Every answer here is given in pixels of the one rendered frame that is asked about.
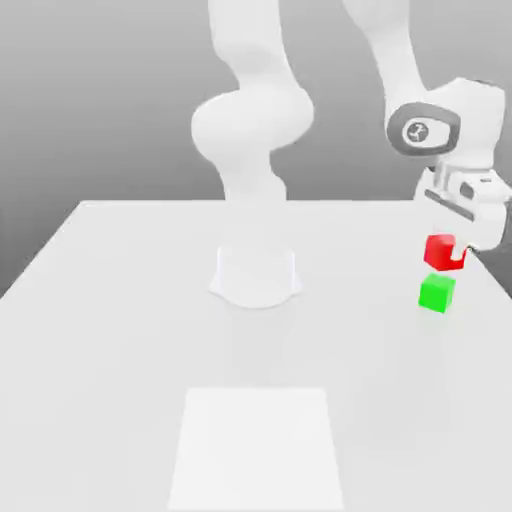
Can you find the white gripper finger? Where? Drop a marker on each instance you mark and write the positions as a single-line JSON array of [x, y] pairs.
[[459, 247]]

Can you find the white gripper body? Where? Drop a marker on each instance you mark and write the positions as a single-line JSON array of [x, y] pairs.
[[486, 226]]

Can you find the small red cube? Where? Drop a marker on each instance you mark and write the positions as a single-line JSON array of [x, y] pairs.
[[438, 252]]

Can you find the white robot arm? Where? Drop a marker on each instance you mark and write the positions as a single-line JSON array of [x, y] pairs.
[[256, 120]]

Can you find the small green cube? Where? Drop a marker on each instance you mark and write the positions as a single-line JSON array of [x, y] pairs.
[[436, 294]]

